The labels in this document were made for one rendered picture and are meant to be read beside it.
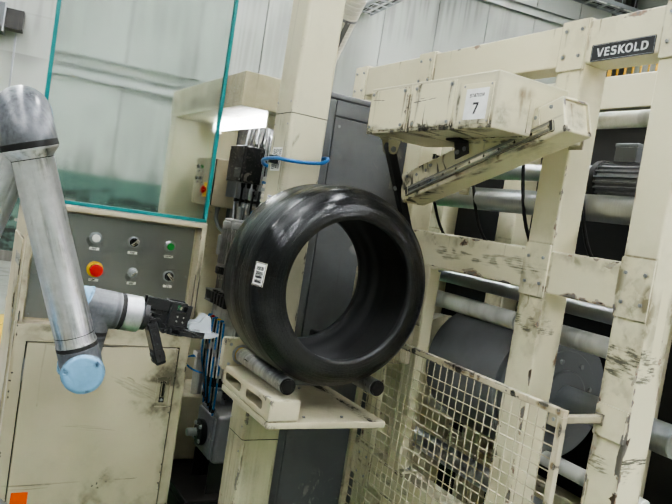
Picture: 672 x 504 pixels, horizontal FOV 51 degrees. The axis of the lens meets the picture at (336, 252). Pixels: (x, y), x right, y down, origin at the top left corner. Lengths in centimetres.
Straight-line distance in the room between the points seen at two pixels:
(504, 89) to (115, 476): 171
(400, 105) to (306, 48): 34
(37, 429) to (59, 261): 93
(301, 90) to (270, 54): 940
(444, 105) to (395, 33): 1055
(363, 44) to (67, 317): 1087
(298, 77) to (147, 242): 73
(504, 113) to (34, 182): 111
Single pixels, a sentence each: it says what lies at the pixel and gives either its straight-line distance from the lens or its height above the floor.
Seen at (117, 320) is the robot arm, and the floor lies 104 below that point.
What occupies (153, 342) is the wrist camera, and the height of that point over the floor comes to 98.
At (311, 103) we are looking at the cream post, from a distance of 222.
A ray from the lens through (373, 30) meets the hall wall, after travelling 1232.
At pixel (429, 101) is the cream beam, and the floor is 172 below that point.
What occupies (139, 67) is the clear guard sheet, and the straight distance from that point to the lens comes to 236.
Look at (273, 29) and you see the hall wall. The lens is 1169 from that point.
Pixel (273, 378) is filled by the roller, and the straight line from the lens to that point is 191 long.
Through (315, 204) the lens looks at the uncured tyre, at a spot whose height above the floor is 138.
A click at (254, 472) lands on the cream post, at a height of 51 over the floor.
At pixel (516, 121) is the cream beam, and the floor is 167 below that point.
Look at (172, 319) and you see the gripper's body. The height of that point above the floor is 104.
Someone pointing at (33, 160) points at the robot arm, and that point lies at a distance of 157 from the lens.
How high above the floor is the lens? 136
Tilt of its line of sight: 3 degrees down
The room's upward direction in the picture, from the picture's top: 9 degrees clockwise
